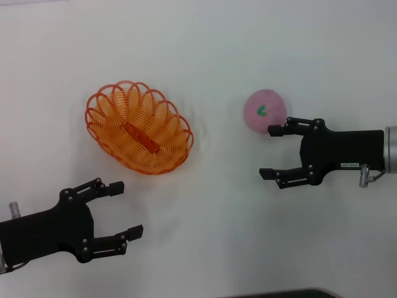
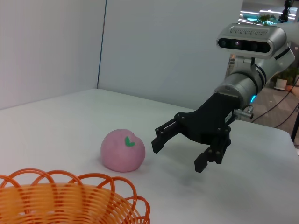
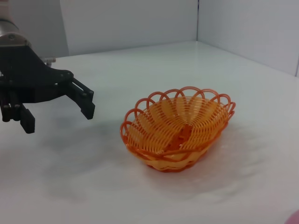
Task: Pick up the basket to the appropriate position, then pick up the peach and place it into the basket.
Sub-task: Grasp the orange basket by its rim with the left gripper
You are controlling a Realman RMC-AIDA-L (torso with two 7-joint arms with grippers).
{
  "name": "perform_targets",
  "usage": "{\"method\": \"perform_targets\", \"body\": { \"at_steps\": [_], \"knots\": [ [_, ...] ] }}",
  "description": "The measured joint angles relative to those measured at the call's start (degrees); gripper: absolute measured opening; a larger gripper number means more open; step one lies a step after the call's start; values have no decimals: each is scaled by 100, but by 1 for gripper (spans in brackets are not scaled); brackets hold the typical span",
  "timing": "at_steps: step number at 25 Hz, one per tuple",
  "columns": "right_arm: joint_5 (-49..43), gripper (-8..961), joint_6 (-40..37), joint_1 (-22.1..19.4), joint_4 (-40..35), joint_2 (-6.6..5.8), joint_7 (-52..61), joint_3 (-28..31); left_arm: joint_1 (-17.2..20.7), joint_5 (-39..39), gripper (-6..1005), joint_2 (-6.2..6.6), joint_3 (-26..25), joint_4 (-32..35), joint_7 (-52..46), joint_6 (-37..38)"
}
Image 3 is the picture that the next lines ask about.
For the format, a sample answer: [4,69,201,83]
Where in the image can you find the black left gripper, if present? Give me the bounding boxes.
[0,45,96,134]

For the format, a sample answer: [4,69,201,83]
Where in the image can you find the orange woven plastic basket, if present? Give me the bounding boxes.
[120,86,236,173]

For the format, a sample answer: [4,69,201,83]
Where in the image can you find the pink toy peach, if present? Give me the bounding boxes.
[286,209,299,224]

